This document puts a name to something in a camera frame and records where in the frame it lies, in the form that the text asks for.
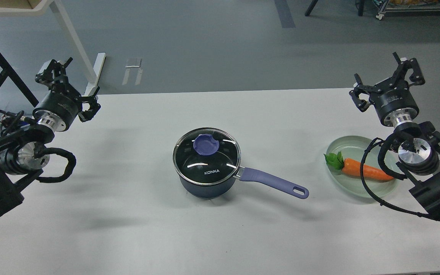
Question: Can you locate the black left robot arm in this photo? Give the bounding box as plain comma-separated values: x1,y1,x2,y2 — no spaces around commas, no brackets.
0,58,101,217

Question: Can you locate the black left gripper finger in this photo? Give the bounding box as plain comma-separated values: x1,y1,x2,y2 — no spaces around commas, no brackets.
78,86,101,122
35,57,73,92

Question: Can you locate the blue saucepan with handle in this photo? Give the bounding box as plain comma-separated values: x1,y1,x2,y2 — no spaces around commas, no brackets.
173,127,309,199

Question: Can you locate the glass lid with blue knob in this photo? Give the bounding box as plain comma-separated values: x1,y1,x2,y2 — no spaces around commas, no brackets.
173,128,241,186

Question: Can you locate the pale green plate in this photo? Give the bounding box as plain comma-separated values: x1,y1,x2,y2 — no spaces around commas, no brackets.
325,136,399,199

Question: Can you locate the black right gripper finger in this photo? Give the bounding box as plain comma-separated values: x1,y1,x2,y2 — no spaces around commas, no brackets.
349,73,377,112
383,52,425,92

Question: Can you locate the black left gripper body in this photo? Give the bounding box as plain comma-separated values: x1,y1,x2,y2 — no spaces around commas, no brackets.
33,86,83,132

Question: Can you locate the white table frame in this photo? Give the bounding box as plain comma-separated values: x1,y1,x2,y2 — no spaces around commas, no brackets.
0,0,106,96

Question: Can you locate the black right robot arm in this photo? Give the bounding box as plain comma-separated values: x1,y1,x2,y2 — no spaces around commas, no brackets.
349,53,440,222

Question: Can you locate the metal wheeled cart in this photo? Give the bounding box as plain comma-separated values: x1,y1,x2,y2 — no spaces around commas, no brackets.
374,0,440,20

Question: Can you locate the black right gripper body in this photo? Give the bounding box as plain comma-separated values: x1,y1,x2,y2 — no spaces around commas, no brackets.
371,85,419,127

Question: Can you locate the orange toy carrot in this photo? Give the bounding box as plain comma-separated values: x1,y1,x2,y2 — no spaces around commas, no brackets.
324,152,394,182

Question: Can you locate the black furniture leg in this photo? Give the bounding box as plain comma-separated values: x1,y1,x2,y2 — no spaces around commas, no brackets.
304,0,319,17

